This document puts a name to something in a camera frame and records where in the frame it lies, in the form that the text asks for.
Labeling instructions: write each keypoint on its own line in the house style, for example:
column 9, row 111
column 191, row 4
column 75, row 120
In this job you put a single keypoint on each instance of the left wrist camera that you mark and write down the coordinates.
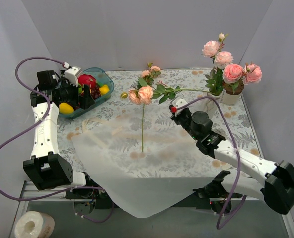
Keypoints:
column 72, row 74

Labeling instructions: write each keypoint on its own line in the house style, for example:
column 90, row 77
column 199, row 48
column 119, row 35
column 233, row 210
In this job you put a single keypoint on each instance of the aluminium frame rail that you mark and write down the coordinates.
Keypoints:
column 246, row 186

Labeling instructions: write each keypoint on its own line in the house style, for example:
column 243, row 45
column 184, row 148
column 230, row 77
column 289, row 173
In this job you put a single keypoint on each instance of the white cup brown lid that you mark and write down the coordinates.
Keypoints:
column 230, row 97

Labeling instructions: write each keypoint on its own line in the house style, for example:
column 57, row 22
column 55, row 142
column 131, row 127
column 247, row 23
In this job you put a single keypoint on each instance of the floral patterned table mat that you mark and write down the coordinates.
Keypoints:
column 232, row 122

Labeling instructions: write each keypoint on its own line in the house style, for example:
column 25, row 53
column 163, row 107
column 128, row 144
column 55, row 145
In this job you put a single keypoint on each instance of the peach rose stem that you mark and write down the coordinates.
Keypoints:
column 160, row 91

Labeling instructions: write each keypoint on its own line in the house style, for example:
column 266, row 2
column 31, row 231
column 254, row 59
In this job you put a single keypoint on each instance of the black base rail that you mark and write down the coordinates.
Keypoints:
column 211, row 196

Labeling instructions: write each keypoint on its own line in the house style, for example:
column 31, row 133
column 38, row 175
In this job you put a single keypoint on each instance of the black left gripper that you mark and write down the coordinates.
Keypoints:
column 80, row 96

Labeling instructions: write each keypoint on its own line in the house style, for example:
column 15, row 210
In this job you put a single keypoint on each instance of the pink rose stem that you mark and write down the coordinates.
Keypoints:
column 220, row 59
column 236, row 77

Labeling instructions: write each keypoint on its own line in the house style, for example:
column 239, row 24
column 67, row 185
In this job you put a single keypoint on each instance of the white paper roll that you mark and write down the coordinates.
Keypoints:
column 34, row 225

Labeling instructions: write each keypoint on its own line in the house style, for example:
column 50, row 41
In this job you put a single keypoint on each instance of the yellow lemon back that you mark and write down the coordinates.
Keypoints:
column 104, row 90

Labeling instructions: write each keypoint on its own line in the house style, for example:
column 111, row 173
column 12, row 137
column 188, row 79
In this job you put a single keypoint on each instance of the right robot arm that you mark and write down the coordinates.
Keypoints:
column 277, row 180

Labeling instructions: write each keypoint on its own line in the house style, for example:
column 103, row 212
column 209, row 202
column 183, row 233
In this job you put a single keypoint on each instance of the red dragon fruit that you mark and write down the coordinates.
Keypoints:
column 88, row 80

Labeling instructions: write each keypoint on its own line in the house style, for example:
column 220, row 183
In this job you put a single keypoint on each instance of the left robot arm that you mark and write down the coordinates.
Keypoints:
column 46, row 168

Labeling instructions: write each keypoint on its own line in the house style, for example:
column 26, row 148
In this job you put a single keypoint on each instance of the yellow lemon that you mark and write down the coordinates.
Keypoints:
column 104, row 90
column 65, row 109

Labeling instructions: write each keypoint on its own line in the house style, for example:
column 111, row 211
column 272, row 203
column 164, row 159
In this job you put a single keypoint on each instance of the white ribbed ceramic vase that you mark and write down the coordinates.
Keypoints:
column 210, row 106

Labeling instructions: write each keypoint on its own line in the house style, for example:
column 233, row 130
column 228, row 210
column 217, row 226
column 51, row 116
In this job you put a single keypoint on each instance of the pink artificial flower bouquet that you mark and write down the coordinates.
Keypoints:
column 144, row 111

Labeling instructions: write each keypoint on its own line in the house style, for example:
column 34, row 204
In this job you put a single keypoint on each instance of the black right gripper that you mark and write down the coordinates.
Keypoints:
column 178, row 116

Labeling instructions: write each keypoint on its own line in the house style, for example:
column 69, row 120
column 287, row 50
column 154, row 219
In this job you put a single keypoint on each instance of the teal plastic fruit tray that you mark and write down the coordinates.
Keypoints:
column 102, row 79

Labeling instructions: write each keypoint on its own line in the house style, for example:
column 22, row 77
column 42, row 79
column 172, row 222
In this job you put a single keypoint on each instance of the white paper bouquet wrap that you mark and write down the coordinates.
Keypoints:
column 145, row 165

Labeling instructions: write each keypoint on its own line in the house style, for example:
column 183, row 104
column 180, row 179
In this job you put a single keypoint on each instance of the yellow lemon front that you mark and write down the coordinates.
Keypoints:
column 65, row 109

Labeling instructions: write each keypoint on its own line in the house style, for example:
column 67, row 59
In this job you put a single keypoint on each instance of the dark purple grapes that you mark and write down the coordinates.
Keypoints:
column 94, row 91

